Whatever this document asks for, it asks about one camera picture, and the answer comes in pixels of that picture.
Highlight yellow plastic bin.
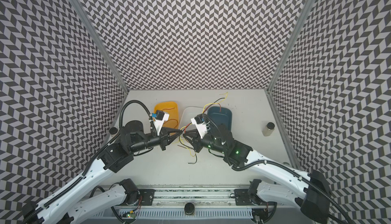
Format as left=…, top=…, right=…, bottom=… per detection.
left=154, top=102, right=179, bottom=129

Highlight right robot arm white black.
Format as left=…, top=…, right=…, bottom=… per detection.
left=183, top=114, right=353, bottom=224

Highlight aluminium front rail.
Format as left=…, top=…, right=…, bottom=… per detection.
left=70, top=185, right=306, bottom=208

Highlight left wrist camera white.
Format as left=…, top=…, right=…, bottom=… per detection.
left=150, top=110, right=170, bottom=135

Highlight right small jar black lid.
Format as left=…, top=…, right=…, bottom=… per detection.
left=262, top=122, right=276, bottom=137

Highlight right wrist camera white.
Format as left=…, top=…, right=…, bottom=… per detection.
left=191, top=114, right=211, bottom=139

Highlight black round knob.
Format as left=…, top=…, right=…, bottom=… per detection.
left=184, top=203, right=195, bottom=215

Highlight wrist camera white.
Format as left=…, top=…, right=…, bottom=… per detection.
left=150, top=110, right=170, bottom=135
left=191, top=114, right=211, bottom=139

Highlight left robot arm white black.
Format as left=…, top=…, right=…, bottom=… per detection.
left=22, top=100, right=183, bottom=224

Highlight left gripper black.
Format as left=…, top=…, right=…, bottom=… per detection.
left=127, top=125, right=182, bottom=153

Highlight small jar black lid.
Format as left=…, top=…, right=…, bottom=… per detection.
left=262, top=122, right=276, bottom=137
left=109, top=127, right=119, bottom=137

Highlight small green circuit board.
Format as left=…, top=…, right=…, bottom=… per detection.
left=122, top=211, right=136, bottom=219

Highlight left small jar black lid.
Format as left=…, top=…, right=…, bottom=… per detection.
left=109, top=127, right=119, bottom=137

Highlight white plastic bin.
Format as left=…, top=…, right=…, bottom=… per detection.
left=178, top=107, right=203, bottom=130

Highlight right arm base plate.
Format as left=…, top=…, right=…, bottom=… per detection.
left=233, top=189, right=261, bottom=206

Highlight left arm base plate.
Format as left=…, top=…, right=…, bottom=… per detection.
left=125, top=189, right=155, bottom=206

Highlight teal plastic bin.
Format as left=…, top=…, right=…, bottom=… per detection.
left=207, top=107, right=233, bottom=131

